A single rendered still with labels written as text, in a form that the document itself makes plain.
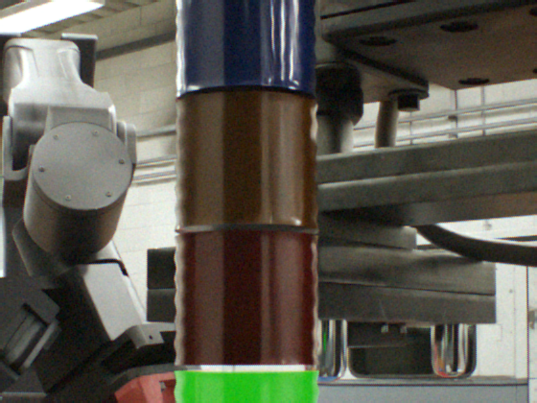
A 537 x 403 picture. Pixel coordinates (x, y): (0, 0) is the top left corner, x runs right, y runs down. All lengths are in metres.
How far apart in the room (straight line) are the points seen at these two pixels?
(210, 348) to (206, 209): 0.03
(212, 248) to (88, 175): 0.36
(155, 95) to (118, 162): 9.56
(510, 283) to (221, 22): 5.36
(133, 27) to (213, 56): 10.29
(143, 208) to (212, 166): 9.84
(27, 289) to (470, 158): 0.27
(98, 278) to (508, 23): 0.29
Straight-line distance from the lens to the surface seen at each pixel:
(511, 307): 5.64
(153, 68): 10.28
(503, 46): 0.55
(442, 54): 0.56
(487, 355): 5.70
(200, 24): 0.30
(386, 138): 0.68
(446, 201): 0.52
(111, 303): 0.68
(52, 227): 0.66
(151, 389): 0.66
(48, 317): 0.66
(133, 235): 10.20
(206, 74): 0.30
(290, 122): 0.30
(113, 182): 0.65
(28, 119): 0.74
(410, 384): 5.90
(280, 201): 0.29
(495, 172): 0.51
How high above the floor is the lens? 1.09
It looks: 7 degrees up
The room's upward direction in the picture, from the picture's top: straight up
